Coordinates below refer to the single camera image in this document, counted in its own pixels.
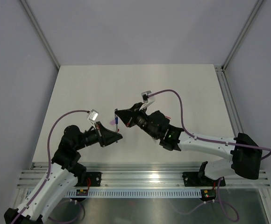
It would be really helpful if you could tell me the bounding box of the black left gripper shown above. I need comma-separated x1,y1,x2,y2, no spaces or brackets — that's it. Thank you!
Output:
74,121,122,150

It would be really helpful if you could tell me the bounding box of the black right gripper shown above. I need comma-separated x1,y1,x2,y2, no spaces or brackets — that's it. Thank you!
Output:
116,103,159,140

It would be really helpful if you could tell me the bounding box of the blue grip gel pen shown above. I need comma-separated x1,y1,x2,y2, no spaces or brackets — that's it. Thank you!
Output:
114,108,119,133

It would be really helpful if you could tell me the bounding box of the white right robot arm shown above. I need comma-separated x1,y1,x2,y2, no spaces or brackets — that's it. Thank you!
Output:
115,103,262,185

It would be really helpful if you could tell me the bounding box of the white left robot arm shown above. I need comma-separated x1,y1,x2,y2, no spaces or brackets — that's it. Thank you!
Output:
4,122,123,224

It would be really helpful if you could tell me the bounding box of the left circuit board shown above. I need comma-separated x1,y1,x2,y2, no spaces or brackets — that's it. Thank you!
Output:
76,189,89,197

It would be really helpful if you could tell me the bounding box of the circuit board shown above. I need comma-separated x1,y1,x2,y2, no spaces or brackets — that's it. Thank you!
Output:
201,189,216,201
76,189,89,197

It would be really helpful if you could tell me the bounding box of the right circuit board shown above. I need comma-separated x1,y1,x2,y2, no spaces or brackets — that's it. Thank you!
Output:
201,189,216,201

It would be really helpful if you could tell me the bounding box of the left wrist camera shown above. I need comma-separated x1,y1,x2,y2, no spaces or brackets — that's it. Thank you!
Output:
87,109,99,122

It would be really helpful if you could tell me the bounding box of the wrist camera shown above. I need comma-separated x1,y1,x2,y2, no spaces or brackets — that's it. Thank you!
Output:
87,109,99,122
140,91,155,110

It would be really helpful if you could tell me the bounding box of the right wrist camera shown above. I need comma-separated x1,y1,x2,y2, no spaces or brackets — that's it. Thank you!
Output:
140,91,155,110

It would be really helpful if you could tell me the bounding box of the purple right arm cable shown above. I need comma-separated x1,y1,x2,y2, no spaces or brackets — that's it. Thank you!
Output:
147,88,271,221

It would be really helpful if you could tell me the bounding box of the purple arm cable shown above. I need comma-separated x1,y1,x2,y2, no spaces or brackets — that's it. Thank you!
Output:
9,109,91,224
147,88,271,221

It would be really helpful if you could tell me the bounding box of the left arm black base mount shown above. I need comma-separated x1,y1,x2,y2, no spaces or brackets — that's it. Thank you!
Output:
75,172,102,187

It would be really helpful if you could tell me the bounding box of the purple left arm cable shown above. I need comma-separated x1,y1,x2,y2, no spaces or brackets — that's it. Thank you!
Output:
9,109,91,224

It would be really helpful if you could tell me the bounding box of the white slotted cable duct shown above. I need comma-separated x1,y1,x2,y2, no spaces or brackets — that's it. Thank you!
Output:
65,189,201,198

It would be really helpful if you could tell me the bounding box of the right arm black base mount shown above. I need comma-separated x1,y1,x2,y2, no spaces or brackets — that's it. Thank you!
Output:
182,172,219,187

